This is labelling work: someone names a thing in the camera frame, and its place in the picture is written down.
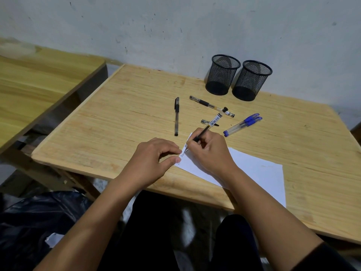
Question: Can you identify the person's left hand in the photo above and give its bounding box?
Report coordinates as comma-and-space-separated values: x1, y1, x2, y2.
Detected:
115, 138, 182, 194

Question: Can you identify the person's right hand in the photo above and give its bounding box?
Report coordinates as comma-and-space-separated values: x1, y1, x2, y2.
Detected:
186, 127, 240, 190

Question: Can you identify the clear pen with striped label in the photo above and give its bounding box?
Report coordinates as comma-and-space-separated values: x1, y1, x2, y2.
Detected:
193, 107, 228, 143

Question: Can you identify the white paper sheet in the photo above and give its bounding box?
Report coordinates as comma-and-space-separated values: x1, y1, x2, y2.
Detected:
174, 132, 286, 208

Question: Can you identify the person's right forearm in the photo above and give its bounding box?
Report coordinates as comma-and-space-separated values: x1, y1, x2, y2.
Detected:
226, 169, 325, 271

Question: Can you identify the person's left forearm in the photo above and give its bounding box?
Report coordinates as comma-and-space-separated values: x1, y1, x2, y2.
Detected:
34, 178, 139, 271

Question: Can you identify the black capped gel pen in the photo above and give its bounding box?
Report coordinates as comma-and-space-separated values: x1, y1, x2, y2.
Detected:
174, 97, 180, 137

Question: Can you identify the clear pen with black grip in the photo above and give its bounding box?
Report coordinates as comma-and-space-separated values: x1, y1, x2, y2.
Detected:
189, 95, 235, 118

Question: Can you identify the blue capped clear pen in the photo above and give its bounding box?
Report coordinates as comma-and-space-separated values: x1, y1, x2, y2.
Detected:
224, 116, 263, 138
224, 113, 260, 135

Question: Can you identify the wooden table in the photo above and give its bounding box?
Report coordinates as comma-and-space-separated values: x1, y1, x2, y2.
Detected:
30, 63, 361, 246
0, 38, 109, 155

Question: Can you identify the black mesh pen holder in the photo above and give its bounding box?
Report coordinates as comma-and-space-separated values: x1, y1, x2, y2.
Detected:
205, 54, 241, 96
231, 60, 273, 102

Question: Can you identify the person's left leg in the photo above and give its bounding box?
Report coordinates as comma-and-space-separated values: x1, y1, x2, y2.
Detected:
99, 190, 181, 271

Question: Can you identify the person's leg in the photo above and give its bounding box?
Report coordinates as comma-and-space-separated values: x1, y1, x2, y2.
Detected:
99, 190, 181, 271
210, 214, 264, 271

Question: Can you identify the person's right leg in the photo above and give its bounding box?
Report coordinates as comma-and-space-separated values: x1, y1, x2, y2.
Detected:
210, 214, 264, 271

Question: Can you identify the white paper scrap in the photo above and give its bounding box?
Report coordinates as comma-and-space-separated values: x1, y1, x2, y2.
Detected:
45, 233, 65, 249

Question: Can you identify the black plastic bag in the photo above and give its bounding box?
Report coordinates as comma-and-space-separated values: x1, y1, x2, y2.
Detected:
0, 190, 93, 271

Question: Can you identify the black sleeve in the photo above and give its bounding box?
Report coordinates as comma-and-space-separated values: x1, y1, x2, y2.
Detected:
292, 241, 358, 271

